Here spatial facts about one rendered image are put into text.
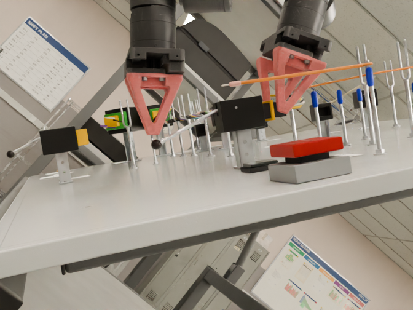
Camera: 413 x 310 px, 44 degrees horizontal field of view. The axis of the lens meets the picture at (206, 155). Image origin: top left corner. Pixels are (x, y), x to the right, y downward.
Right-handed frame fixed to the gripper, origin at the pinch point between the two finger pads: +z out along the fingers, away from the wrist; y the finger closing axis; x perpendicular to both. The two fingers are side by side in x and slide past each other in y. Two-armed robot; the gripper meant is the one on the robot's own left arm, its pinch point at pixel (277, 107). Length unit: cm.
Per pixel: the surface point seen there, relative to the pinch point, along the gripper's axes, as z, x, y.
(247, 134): 4.6, 3.1, -0.5
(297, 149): 7.0, 4.5, -22.6
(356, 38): -136, -158, 332
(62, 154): 14.2, 26.6, 30.9
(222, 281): 38, -22, 77
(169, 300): 201, -139, 690
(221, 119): 3.7, 7.1, -1.3
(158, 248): 19.5, 12.4, -13.2
